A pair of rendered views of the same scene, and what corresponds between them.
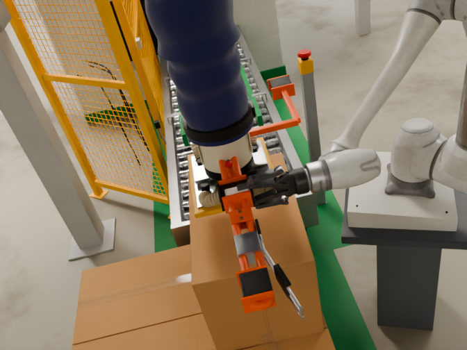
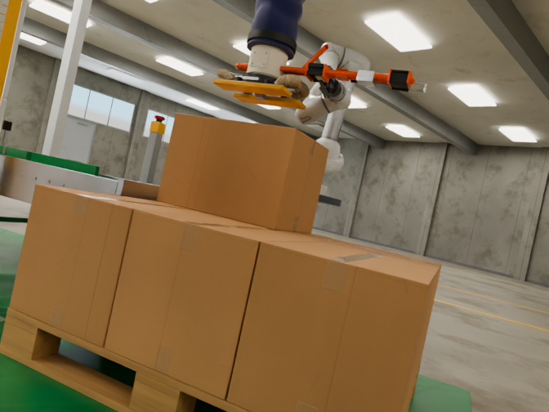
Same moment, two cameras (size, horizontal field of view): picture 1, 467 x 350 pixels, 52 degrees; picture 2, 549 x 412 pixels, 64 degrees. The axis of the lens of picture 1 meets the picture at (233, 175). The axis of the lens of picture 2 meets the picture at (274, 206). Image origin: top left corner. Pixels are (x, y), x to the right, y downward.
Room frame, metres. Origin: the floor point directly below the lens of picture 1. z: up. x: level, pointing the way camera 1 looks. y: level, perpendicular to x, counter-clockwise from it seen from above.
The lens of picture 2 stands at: (0.38, 1.76, 0.64)
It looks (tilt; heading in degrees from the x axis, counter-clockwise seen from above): 0 degrees down; 293
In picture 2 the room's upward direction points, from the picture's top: 12 degrees clockwise
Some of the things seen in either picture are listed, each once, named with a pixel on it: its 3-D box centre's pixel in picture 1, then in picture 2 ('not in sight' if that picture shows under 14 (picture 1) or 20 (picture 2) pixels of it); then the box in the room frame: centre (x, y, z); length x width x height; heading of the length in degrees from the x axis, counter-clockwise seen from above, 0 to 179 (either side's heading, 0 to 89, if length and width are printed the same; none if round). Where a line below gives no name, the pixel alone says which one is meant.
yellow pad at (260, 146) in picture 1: (258, 164); (270, 97); (1.31, -0.09, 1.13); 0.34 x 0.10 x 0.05; 0
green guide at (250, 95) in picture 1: (244, 64); (14, 154); (3.22, -0.27, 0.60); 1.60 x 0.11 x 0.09; 0
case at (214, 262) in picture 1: (251, 246); (244, 174); (1.31, 0.00, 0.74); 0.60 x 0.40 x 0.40; 177
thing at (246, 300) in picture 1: (256, 288); (399, 78); (0.71, 0.01, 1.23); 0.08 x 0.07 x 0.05; 0
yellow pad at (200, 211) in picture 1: (203, 178); (252, 84); (1.31, 0.10, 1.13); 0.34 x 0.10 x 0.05; 0
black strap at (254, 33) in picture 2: (218, 117); (272, 44); (1.31, 0.00, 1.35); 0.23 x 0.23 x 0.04
